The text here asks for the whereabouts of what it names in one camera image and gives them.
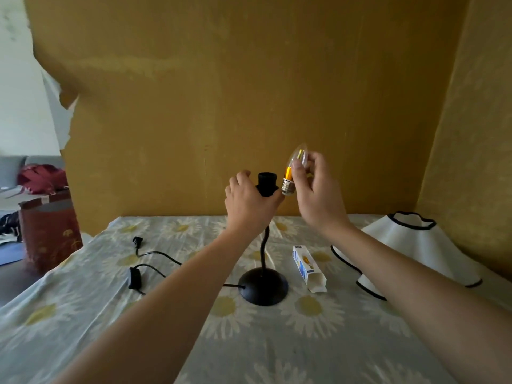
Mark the person's right hand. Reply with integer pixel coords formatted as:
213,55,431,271
291,151,353,237

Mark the person's left hand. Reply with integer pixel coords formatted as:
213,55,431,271
224,170,286,239

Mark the clear candle light bulb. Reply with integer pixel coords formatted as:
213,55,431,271
281,143,309,196

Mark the black gooseneck desk lamp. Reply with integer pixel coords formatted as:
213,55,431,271
238,172,289,307

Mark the person's left forearm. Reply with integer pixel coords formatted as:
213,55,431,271
51,226,265,384

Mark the person's right forearm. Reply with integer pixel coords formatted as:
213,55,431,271
320,221,512,384

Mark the white bulb carton box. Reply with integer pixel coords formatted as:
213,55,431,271
292,245,328,294

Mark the white lampshade with black trim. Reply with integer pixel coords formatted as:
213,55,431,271
330,211,484,301

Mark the daisy print tablecloth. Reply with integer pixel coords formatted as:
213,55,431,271
0,214,512,384

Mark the dark red paper bag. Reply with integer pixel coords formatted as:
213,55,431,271
18,190,84,273

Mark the red backpack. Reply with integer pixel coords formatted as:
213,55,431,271
16,164,69,196

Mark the black bag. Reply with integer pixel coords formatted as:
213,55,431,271
0,211,22,243

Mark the blue mat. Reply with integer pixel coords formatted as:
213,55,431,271
0,241,26,267

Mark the black power cord with switch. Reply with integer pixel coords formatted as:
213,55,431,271
127,236,246,296

